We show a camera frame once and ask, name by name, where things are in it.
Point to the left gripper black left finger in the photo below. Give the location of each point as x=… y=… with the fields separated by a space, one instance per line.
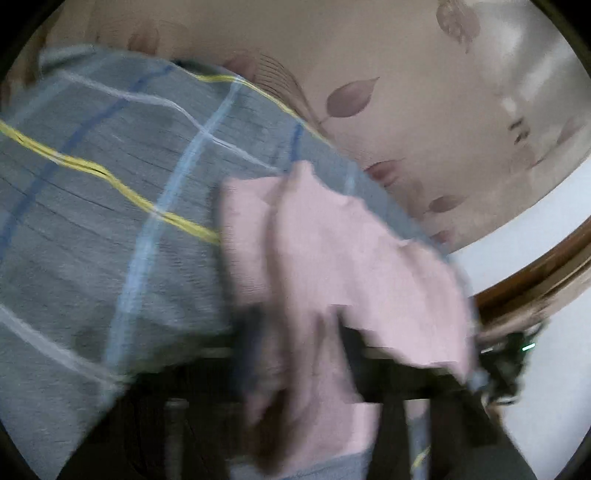
x=166 y=424

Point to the grey plaid bed sheet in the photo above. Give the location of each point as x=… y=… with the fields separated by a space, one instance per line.
x=100 y=272

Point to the beige leaf-print curtain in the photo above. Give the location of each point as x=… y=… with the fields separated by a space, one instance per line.
x=472 y=110

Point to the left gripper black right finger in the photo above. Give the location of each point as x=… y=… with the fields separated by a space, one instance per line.
x=431 y=426

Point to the pink knitted sweater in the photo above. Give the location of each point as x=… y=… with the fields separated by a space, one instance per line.
x=310 y=258

